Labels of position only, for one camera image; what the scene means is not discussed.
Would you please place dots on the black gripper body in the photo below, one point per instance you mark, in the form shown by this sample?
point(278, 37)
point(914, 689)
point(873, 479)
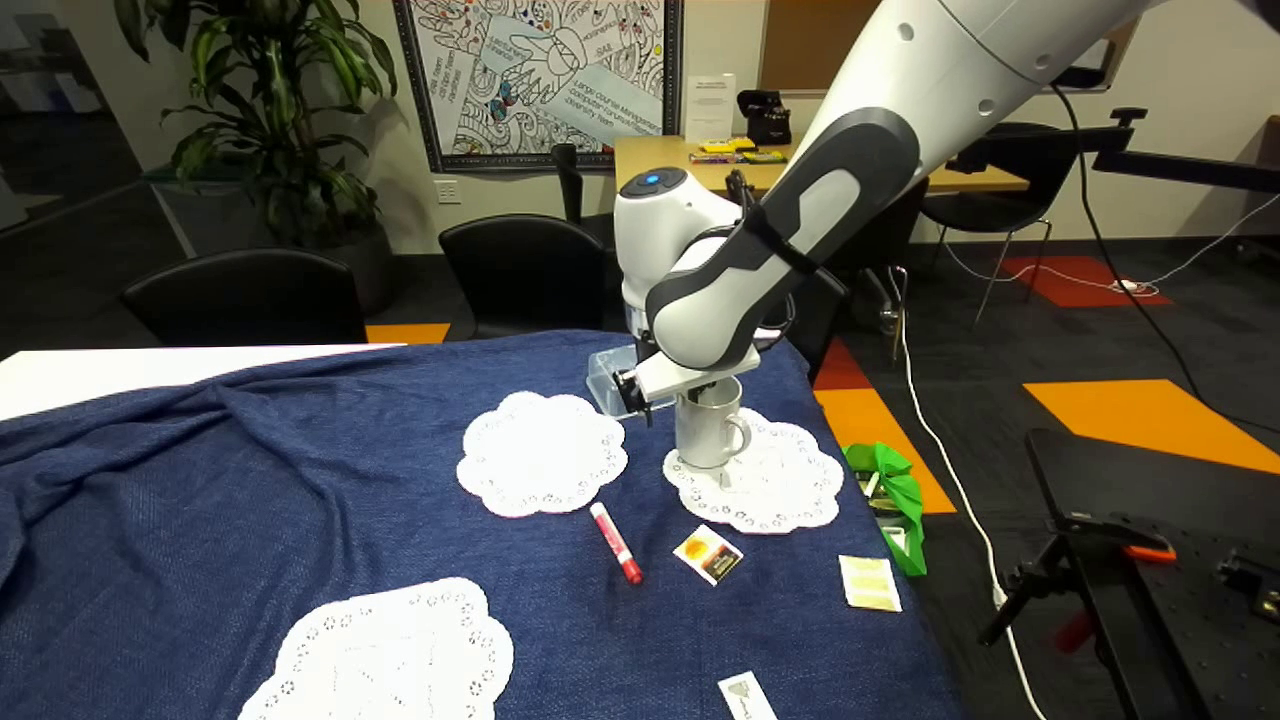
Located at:
point(654, 380)

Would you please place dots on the white ceramic mug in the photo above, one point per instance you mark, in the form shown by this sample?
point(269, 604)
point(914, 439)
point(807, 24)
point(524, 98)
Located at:
point(708, 424)

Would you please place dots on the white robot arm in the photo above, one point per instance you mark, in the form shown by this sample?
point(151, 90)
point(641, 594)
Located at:
point(923, 80)

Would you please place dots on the white doily mat middle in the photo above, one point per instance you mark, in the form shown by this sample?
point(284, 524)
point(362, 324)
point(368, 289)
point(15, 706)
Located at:
point(539, 453)

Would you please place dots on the white doily mat under mug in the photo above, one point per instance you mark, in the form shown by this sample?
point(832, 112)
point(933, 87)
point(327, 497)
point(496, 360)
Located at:
point(776, 487)

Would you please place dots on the white doily mat near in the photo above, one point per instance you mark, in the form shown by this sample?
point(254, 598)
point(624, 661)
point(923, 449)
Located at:
point(404, 652)

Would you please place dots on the clear plastic container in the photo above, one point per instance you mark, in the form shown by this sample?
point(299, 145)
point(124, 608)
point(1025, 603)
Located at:
point(600, 376)

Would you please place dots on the red white marker pen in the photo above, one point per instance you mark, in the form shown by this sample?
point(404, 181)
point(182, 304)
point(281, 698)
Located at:
point(619, 544)

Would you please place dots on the black office chair right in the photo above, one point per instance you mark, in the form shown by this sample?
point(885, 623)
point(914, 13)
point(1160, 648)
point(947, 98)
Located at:
point(818, 308)

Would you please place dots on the black office chair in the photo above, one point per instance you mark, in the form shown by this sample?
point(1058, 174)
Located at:
point(818, 308)
point(249, 297)
point(522, 274)

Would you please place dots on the black office chair middle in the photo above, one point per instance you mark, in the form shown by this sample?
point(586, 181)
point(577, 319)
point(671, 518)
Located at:
point(522, 274)

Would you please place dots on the small yellow picture card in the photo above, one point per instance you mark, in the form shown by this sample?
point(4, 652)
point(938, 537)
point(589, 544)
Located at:
point(708, 552)

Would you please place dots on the blue denim tablecloth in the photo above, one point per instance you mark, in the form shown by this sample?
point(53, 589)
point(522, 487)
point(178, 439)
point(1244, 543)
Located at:
point(156, 544)

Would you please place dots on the wooden background table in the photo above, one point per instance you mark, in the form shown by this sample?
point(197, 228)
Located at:
point(762, 168)

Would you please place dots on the green plastic bag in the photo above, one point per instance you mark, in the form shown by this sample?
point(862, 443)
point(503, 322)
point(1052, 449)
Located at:
point(897, 502)

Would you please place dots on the pale yellow sticky note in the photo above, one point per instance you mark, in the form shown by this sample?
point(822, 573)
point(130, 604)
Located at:
point(868, 580)

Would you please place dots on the small white paper card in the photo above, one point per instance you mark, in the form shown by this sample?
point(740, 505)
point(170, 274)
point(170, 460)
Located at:
point(747, 698)

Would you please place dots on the framed whiteboard drawing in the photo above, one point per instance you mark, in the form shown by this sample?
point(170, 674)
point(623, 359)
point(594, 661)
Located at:
point(503, 80)

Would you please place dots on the black office chair left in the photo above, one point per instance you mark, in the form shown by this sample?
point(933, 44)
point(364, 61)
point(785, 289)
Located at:
point(249, 297)

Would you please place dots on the orange black clamp near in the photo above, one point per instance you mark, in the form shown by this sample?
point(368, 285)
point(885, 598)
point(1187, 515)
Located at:
point(1100, 561)

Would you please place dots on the potted green plant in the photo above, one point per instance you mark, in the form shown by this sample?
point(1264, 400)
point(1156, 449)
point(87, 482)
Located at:
point(278, 98)

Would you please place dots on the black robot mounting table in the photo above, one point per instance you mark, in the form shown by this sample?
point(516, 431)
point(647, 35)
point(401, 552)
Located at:
point(1176, 573)

